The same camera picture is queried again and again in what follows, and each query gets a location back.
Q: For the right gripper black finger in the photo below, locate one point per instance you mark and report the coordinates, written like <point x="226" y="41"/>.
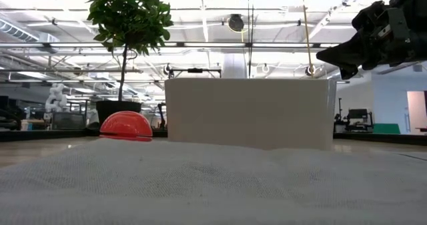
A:
<point x="348" y="71"/>
<point x="343" y="54"/>

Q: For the green panel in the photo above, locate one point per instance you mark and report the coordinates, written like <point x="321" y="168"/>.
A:
<point x="387" y="129"/>

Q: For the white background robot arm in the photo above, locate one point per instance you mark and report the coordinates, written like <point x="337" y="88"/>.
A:
<point x="56" y="98"/>

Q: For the grey fabric mat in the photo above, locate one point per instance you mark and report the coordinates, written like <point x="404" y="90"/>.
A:
<point x="213" y="185"/>

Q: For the black aluminium table frame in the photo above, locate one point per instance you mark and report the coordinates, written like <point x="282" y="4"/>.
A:
<point x="33" y="135"/>

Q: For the red toy tomato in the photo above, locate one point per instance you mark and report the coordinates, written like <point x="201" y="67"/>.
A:
<point x="126" y="126"/>

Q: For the black equipment cart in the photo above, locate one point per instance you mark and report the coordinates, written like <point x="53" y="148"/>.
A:
<point x="358" y="118"/>

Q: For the white door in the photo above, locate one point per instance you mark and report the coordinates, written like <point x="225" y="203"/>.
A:
<point x="417" y="113"/>

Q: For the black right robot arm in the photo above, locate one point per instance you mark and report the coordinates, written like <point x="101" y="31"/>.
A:
<point x="417" y="18"/>

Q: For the green plant in black pot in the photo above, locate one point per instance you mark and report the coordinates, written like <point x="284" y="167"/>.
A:
<point x="130" y="14"/>

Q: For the black background gantry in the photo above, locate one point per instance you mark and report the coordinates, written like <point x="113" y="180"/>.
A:
<point x="195" y="70"/>

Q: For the clear plastic tupperware container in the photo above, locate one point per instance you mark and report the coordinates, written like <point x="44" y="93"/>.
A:
<point x="250" y="113"/>

